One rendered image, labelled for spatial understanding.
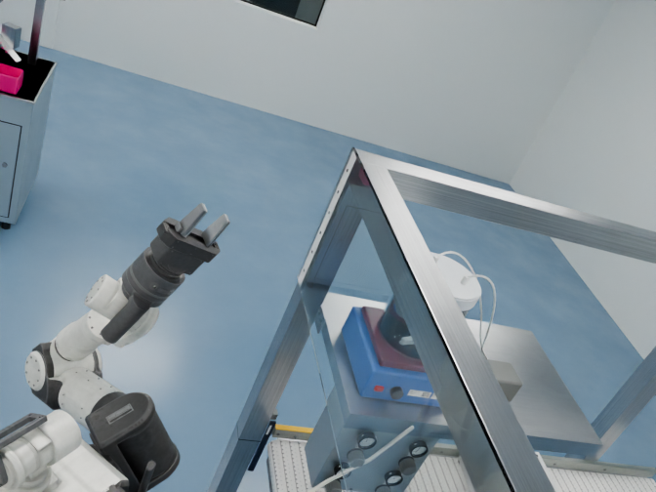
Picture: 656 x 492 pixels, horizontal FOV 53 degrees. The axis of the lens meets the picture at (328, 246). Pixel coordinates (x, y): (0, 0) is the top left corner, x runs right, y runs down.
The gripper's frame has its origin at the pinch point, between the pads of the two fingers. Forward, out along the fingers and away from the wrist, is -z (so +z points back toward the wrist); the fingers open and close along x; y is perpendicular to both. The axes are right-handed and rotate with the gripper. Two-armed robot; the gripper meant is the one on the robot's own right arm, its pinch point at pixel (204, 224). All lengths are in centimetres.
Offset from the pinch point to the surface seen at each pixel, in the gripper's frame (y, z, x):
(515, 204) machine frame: -1, -37, -59
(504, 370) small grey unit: -25, -11, -70
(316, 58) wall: 402, 34, -308
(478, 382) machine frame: -48, -23, -10
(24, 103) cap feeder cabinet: 205, 102, -49
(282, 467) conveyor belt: -13, 48, -62
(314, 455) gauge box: -25, 26, -44
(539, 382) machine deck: -26, -12, -88
